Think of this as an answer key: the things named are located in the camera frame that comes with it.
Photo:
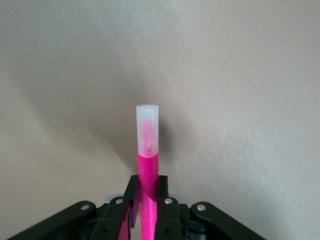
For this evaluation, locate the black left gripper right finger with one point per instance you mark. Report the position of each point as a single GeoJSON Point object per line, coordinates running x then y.
{"type": "Point", "coordinates": [163, 190]}

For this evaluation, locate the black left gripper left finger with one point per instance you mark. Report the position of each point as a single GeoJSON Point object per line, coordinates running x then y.
{"type": "Point", "coordinates": [132, 190]}

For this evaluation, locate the pink marker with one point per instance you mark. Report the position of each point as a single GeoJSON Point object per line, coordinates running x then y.
{"type": "Point", "coordinates": [148, 170]}

